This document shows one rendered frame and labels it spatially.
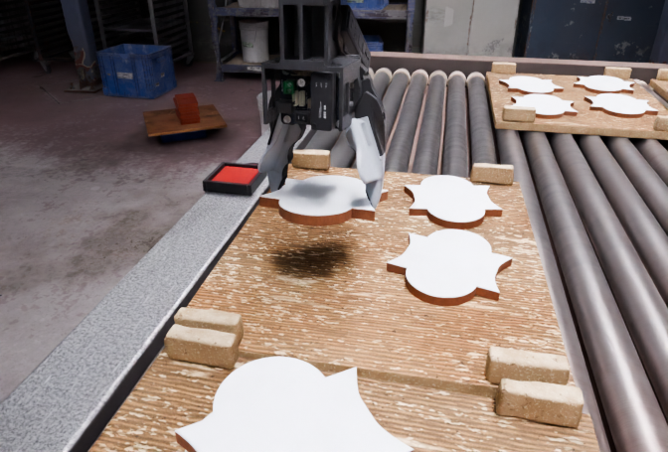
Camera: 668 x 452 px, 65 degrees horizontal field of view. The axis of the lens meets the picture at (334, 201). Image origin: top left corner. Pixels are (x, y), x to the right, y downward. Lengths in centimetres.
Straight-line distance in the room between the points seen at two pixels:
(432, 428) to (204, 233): 39
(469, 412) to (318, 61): 30
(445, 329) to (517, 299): 9
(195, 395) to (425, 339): 20
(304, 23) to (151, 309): 32
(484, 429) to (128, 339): 33
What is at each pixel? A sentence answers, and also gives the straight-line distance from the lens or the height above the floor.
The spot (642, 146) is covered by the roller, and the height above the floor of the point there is 91.
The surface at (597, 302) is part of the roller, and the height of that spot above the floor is 92.
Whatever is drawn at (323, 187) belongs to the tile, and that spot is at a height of 102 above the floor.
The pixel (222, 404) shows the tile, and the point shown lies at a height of 100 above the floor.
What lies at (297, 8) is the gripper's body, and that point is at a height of 120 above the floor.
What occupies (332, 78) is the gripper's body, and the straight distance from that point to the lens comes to 44.
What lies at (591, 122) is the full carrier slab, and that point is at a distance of 112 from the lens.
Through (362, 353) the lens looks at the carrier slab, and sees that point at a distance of 47.
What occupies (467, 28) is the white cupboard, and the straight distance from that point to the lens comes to 508.
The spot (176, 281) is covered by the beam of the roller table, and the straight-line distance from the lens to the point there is 61.
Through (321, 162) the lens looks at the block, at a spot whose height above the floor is 95.
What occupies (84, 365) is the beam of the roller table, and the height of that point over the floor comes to 92.
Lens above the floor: 126
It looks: 27 degrees down
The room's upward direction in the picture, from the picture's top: straight up
